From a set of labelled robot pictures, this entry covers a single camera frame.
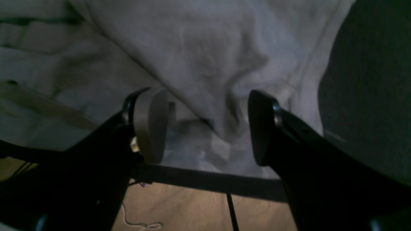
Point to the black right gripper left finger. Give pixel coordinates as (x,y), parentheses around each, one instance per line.
(83,187)

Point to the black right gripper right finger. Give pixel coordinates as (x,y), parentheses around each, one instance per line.
(326,189)

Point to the grey T-shirt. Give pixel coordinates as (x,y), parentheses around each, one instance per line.
(68,65)

